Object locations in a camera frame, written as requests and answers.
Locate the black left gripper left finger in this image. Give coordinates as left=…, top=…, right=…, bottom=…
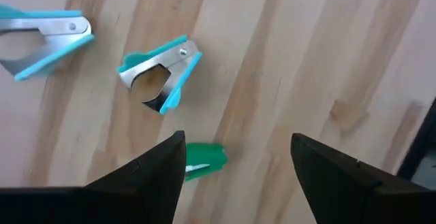
left=0, top=130, right=187, bottom=224

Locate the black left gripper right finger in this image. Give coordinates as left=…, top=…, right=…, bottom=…
left=290, top=132, right=436, bottom=224

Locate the green staple remover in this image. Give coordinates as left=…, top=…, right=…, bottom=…
left=185, top=142, right=229, bottom=183

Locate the teal and silver staple remover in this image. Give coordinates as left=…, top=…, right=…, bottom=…
left=116, top=33, right=204, bottom=116

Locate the white binder clip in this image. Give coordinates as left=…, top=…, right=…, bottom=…
left=0, top=3, right=96, bottom=82

